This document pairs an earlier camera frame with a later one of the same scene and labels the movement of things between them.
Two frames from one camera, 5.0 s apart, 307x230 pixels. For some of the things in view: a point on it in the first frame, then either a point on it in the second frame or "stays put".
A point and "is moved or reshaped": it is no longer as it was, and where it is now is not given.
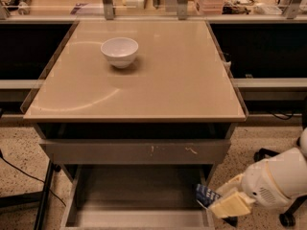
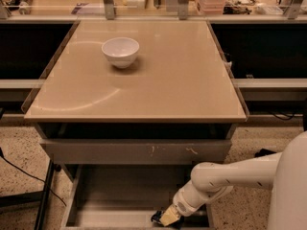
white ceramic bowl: x=120 y=51 stays put
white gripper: x=259 y=184 → x=182 y=205
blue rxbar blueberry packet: x=205 y=195 is moved or reshaped
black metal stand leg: x=32 y=197 stays put
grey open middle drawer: x=135 y=197 stays put
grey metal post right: x=182 y=1 stays put
